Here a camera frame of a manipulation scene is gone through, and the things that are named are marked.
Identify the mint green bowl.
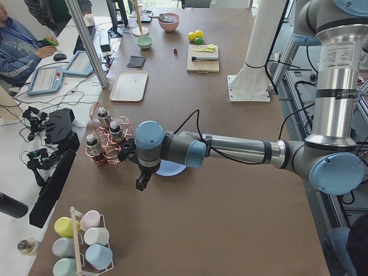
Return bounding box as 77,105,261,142
136,36,153,50

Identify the aluminium frame post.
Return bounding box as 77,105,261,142
65,0,108,89

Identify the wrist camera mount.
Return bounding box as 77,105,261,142
117,138,139,164

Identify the white cup rack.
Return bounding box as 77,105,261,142
70,206,114,275

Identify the knife on board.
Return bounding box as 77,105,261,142
191,56,219,62

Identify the teach pendant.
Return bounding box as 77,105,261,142
63,51,93,77
27,66,63,96

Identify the seated person blue jacket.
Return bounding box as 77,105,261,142
1,5,57,87

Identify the teach pendant far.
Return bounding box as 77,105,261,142
63,51,93,77

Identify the light blue cup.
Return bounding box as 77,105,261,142
85,244,113,270

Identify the copper wire bottle rack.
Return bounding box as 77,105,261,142
85,102,133,167

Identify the yellow lemon left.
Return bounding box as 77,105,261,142
187,32,197,42

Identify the yellow cup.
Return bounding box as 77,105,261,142
54,217,74,238

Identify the sauce bottle front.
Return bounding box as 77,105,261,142
86,134,103,156

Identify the sauce bottle back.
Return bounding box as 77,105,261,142
97,106,111,128

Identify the pink bowl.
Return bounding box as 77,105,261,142
159,13,180,32

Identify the cream rectangular tray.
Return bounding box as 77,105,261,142
109,70,148,102

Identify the sauce bottle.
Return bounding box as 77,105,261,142
86,134,103,156
97,106,111,128
109,121,124,143

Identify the black computer mouse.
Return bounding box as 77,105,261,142
53,53,67,62

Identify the wooden cup tree stand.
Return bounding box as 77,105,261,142
131,0,150,37

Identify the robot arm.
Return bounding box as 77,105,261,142
135,1,367,195

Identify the green lime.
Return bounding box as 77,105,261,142
193,37,203,45

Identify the wooden cutting board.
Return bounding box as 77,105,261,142
186,44,220,73

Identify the dark grey folded cloth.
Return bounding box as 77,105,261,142
126,55,146,68

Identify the teach pendant near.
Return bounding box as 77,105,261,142
27,66,63,96

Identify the mint cup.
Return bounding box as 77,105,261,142
52,258,77,276

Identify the pink cup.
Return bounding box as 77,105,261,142
80,210,101,232

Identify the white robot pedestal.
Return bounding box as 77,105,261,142
228,0,289,102

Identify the grey cup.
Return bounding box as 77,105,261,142
52,237,75,258

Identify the sauce bottle middle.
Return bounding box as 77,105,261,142
109,121,124,143

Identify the metal ice scoop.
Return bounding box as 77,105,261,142
149,13,177,23

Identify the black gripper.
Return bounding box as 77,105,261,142
136,165,157,191

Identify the blue plate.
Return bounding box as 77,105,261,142
156,160,186,177

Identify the black device stand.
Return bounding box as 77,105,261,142
44,108,80,153

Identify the white cup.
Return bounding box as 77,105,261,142
84,227,110,246

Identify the paper cup with utensils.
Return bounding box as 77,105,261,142
17,237,41,256

